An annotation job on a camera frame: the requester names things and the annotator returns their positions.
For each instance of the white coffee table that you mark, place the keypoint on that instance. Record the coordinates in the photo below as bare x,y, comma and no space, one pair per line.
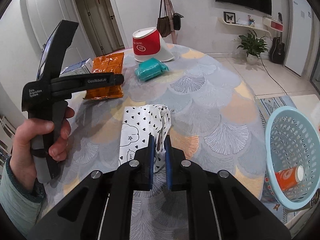
309,105

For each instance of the black small bag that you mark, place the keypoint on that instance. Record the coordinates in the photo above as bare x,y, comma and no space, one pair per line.
176,18

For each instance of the pink coat rack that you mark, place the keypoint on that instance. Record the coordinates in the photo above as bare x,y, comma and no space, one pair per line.
169,13

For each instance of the white room door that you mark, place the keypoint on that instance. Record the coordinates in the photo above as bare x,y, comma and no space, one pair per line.
45,15

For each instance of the brown tote bag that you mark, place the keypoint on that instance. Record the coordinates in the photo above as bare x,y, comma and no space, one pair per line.
163,24

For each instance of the heart pattern white paper bag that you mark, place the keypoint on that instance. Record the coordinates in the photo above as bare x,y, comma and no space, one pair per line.
138,123

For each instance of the black acoustic guitar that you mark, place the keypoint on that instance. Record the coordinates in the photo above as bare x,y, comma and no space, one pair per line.
277,51

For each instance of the framed butterfly picture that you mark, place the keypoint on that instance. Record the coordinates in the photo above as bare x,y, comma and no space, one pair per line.
229,17

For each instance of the white blue carton box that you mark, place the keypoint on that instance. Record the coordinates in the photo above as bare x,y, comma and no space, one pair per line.
83,67

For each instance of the green potted plant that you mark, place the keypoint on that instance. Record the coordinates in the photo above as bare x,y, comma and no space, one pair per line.
253,45

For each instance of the orange snack package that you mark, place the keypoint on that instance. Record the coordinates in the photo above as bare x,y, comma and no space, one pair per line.
105,64

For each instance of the blue patterned rug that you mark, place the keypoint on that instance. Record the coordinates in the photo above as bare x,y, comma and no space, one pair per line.
266,107

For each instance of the teal plastic packet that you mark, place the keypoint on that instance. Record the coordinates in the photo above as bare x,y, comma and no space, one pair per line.
150,68

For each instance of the patterned scallop tablecloth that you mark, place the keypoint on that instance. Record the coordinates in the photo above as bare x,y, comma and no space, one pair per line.
214,121

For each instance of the white refrigerator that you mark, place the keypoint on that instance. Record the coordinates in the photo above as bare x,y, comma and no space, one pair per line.
300,35

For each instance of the light blue laundry basket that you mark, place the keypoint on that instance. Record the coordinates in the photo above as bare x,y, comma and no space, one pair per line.
291,140

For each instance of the white lower wall shelf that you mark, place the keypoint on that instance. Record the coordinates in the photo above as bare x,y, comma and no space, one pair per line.
221,20

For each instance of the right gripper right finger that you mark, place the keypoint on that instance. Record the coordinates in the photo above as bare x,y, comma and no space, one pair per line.
218,205

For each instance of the red white wall box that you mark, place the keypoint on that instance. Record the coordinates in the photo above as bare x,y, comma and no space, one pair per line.
273,24

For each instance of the light green left sleeve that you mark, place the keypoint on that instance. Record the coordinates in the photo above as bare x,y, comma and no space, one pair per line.
21,206

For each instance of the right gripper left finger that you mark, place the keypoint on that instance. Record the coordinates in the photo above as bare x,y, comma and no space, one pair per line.
100,206

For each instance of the left hand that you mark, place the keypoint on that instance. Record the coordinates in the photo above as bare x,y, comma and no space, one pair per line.
29,136

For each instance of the red white paper bucket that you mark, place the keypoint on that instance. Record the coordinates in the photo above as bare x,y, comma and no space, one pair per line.
147,43

